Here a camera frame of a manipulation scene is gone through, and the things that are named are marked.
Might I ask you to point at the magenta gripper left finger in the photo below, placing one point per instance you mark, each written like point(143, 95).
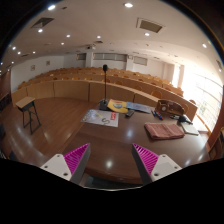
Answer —
point(70, 166)

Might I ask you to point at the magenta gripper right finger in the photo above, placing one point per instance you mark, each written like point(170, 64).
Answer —
point(152, 166)

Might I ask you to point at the folded pink towel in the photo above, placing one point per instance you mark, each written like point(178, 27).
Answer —
point(164, 131)

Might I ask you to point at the blue marker pen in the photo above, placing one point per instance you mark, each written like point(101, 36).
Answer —
point(159, 115)

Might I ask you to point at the white notebook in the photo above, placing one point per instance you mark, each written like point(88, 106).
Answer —
point(189, 129)

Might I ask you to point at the black device on desk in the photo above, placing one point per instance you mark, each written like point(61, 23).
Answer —
point(181, 119)

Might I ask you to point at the black remote control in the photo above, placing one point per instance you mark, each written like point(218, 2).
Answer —
point(129, 113)

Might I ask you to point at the blue paper document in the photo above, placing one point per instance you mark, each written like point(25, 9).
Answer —
point(138, 107)

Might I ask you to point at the wooden box device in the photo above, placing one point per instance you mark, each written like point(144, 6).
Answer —
point(171, 107)

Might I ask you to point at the yellow envelope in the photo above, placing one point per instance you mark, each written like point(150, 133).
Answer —
point(117, 106)

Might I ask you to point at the front curved wooden bench row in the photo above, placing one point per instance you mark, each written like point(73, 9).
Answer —
point(92, 91)

